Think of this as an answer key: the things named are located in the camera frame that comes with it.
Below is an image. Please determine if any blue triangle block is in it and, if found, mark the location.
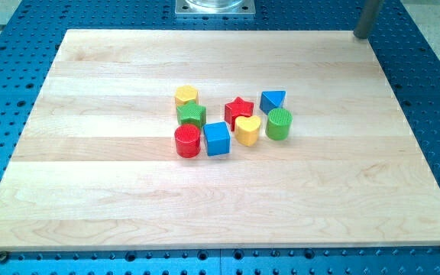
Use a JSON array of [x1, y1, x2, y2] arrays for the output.
[[260, 90, 286, 115]]

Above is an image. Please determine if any blue cube block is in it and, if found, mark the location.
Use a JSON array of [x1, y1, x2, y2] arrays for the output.
[[203, 121, 231, 157]]

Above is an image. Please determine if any yellow heart block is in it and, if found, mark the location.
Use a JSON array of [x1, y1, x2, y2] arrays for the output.
[[235, 115, 261, 147]]

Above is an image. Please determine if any red cylinder block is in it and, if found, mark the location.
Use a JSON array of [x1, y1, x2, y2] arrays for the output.
[[174, 124, 200, 158]]

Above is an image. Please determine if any red star block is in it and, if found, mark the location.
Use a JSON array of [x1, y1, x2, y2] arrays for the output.
[[224, 97, 254, 131]]

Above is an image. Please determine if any green star block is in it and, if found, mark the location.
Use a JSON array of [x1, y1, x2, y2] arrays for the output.
[[176, 101, 206, 129]]

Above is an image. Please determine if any yellow hexagon block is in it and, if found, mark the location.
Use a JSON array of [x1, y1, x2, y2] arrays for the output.
[[174, 85, 199, 107]]

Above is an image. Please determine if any green cylinder block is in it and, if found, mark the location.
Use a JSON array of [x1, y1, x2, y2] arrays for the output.
[[265, 108, 293, 141]]

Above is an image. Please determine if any light wooden board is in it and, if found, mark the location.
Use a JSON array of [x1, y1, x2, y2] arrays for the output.
[[0, 29, 440, 251]]

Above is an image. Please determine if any grey metal pusher rod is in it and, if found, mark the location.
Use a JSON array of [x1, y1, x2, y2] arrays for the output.
[[353, 0, 384, 40]]

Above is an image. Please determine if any blue perforated metal table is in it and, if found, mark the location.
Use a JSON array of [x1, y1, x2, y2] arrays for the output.
[[0, 1, 440, 274]]

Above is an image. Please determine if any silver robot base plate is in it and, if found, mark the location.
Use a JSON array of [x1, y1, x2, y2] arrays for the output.
[[175, 0, 256, 15]]

